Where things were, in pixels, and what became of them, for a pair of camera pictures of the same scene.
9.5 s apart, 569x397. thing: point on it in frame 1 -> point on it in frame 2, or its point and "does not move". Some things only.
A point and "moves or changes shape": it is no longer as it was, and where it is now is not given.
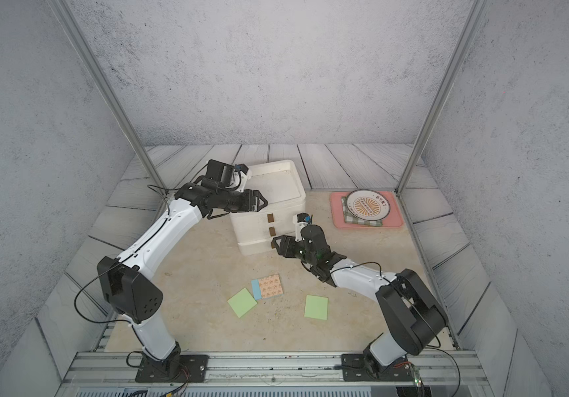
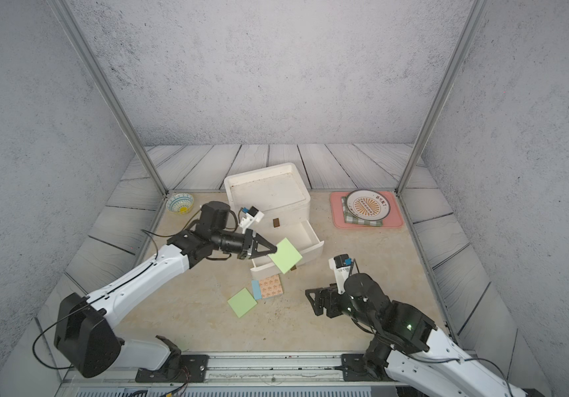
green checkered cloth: [350, 218] does not move
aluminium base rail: [274, 374] does not move
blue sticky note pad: [256, 289] does not move
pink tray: [394, 218] does not move
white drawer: [254, 231] moves or changes shape
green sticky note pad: [242, 302] does not move
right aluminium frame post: [443, 90] does not move
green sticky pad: [316, 307] moves or changes shape
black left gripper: [246, 205] -> [248, 236]
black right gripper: [281, 251] -> [331, 291]
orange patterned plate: [368, 204] does not move
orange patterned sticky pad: [271, 286] does not move
